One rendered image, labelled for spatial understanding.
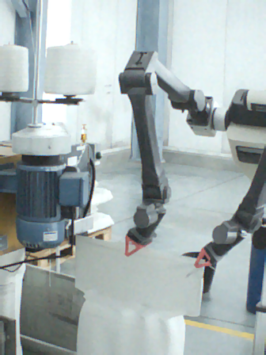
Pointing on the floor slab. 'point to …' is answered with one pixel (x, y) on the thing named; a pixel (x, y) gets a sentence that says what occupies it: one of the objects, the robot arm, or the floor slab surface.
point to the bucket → (204, 272)
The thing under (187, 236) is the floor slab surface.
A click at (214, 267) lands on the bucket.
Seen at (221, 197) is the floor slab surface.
